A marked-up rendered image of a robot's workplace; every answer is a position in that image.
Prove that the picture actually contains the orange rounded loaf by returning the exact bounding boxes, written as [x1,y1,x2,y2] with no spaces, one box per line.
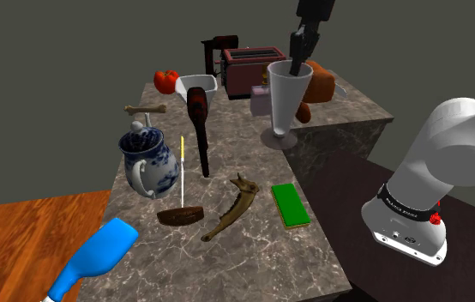
[294,59,337,124]

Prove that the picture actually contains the white conical vase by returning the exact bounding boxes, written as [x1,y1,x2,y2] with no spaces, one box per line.
[261,59,315,151]

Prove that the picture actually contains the dark red toaster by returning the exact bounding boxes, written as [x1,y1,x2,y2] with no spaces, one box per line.
[219,45,288,101]

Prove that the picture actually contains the pink perfume bottle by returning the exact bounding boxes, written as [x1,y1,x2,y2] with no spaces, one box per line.
[249,66,274,118]

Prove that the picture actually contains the white square bowl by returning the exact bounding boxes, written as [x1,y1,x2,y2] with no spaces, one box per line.
[174,74,219,104]

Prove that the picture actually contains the dark red wooden pestle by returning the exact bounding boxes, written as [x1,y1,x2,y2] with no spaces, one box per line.
[185,86,212,178]

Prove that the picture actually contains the red tomato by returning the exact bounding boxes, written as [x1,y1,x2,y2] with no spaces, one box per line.
[153,69,180,95]

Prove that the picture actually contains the small tan bone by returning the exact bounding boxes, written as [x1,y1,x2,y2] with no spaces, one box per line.
[123,104,168,116]

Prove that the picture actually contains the green sponge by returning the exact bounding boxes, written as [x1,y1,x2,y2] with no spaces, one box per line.
[270,182,312,231]

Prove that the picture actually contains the brown jaw bone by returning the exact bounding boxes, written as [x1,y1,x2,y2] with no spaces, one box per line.
[200,172,262,243]

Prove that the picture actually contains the blue and white pitcher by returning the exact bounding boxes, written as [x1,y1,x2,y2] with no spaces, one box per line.
[117,126,180,201]

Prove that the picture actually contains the dark robot stand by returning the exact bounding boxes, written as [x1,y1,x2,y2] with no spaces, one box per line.
[304,150,475,302]

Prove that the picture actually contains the blue plastic bottle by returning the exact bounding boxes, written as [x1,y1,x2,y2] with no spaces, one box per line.
[39,216,140,302]

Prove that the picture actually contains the brown ladle with yellow handle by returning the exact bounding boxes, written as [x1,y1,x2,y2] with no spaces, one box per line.
[156,135,206,227]

